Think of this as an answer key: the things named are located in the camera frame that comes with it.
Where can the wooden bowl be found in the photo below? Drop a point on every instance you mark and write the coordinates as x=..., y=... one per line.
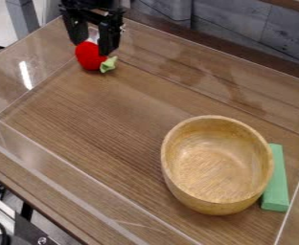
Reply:
x=217, y=164

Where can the clear acrylic tray wall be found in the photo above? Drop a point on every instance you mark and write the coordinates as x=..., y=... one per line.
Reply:
x=82, y=132

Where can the green rectangular block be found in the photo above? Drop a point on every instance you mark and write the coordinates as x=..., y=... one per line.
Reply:
x=275, y=199

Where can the red plush strawberry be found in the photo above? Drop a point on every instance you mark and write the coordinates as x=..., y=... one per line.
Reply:
x=91, y=60

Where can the black metal bracket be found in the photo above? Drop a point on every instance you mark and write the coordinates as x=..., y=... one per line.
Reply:
x=29, y=234

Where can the clear acrylic corner bracket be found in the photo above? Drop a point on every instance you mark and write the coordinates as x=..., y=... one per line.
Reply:
x=94, y=35

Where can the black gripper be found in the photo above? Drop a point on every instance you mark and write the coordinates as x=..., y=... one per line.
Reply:
x=95, y=11

